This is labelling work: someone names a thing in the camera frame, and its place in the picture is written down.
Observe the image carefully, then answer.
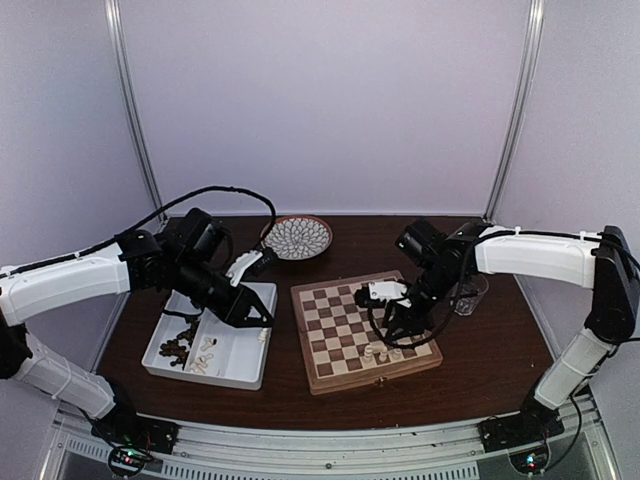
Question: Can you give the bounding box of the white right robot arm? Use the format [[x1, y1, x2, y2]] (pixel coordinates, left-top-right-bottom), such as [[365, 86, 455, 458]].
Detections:
[[368, 220, 639, 442]]

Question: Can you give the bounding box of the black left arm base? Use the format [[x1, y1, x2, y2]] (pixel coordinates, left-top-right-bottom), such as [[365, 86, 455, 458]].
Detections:
[[85, 389, 179, 478]]

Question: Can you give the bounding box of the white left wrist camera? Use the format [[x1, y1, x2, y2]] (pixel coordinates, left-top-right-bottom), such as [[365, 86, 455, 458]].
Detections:
[[225, 247, 278, 287]]

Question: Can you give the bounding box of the pile of dark chess pieces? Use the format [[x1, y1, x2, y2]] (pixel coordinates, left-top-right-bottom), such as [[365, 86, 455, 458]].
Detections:
[[159, 320, 199, 369]]

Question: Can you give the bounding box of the aluminium corner post left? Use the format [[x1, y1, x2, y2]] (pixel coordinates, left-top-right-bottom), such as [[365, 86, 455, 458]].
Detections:
[[104, 0, 163, 209]]

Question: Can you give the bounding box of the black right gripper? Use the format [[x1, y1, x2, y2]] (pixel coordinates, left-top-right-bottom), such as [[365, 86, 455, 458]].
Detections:
[[382, 264, 463, 342]]

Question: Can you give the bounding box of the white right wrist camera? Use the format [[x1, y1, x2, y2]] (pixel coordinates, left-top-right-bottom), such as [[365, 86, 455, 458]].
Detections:
[[354, 280, 411, 308]]

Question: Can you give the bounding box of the white chess king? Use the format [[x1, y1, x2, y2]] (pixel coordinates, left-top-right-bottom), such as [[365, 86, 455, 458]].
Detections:
[[362, 344, 374, 365]]

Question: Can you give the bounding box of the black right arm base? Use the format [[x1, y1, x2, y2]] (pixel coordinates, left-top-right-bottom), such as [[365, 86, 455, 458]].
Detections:
[[478, 396, 565, 475]]

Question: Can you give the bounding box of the wooden chess board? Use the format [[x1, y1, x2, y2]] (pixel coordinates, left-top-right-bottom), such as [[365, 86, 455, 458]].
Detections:
[[291, 270, 443, 395]]

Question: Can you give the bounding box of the aluminium corner post right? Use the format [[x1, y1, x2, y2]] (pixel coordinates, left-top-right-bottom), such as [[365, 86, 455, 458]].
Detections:
[[483, 0, 546, 220]]

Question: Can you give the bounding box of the aluminium corner post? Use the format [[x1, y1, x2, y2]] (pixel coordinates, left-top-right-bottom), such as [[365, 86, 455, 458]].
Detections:
[[483, 0, 546, 220], [104, 0, 163, 209]]

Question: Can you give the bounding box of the floral patterned ceramic plate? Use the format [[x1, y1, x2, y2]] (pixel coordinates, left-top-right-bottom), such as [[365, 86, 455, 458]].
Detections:
[[262, 216, 333, 261]]

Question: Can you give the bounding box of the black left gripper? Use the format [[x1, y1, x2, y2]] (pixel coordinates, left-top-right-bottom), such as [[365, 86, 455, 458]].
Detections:
[[172, 254, 274, 328]]

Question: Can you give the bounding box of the pile of white chess pieces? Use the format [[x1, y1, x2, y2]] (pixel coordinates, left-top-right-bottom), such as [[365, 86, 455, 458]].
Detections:
[[188, 337, 217, 375]]

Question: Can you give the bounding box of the clear drinking glass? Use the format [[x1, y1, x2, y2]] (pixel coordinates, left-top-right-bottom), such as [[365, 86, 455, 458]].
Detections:
[[454, 274, 489, 317]]

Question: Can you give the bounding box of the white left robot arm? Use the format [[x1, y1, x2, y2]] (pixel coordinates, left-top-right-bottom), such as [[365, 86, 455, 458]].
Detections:
[[1, 208, 275, 444]]

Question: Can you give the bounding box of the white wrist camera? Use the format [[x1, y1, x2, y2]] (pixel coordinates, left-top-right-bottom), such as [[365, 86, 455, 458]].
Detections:
[[225, 247, 278, 287], [354, 280, 411, 308]]

